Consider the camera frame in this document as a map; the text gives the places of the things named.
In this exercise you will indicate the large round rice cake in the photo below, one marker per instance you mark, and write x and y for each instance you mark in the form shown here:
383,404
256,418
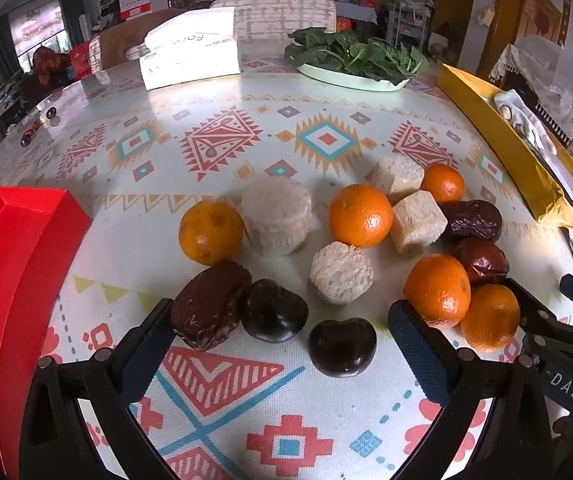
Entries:
276,220

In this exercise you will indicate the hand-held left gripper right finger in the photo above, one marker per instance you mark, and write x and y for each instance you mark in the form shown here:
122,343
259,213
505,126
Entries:
416,350

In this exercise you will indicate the small orange mandarin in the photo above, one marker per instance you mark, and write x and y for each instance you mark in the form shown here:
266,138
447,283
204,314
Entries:
443,183

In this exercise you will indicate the small dark cherry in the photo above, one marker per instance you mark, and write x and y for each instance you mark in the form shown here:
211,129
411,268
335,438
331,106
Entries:
35,123
26,136
52,112

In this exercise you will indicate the white tissue box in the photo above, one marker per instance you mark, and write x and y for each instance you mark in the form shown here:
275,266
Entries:
191,50

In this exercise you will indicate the dark green curtain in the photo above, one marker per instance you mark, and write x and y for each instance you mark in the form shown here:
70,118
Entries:
72,12

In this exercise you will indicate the yellow box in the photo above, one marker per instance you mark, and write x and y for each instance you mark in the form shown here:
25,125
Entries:
496,125

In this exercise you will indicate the plate of green spinach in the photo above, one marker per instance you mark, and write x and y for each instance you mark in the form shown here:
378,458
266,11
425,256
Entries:
356,50

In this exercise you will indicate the large brown date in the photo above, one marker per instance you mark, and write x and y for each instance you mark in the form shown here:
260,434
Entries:
211,305

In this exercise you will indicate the chair with patterned cushion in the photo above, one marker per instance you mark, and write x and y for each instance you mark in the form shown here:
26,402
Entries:
281,15

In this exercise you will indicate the large orange mandarin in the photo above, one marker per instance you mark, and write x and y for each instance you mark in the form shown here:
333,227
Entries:
361,215

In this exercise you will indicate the cabinet with lace cover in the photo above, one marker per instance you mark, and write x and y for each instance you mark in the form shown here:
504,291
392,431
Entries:
516,60

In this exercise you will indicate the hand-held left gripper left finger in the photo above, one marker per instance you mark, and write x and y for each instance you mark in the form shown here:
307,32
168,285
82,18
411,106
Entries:
144,355

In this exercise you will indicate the square rice cake back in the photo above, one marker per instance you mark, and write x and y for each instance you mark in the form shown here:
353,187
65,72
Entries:
397,172

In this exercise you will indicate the wrinkled red date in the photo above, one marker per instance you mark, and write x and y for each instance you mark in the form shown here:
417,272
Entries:
471,220

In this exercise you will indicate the red gift box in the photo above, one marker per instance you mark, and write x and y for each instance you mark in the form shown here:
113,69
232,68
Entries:
80,57

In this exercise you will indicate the shiny red date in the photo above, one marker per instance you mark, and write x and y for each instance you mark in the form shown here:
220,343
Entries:
481,260

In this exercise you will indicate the brown chair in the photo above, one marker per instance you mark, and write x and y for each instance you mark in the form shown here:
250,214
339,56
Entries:
126,40

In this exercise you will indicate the white oval plate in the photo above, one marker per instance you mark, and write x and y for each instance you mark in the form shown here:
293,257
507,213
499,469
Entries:
351,79

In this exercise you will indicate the white cloth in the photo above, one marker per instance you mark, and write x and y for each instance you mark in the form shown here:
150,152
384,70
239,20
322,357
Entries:
521,120

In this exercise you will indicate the dark red cloth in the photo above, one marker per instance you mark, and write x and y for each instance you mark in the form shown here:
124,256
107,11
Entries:
49,62

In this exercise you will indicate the orange with brown blemish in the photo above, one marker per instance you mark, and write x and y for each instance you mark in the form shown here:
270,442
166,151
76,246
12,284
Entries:
211,232

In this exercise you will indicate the metal rack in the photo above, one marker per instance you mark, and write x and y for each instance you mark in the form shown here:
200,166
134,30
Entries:
406,20

